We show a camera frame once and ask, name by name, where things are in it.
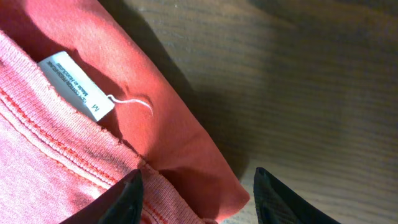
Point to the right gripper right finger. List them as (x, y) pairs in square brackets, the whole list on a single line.
[(278, 204)]

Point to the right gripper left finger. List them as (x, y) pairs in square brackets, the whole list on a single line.
[(120, 204)]

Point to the orange printed t-shirt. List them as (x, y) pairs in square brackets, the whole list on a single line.
[(82, 106)]

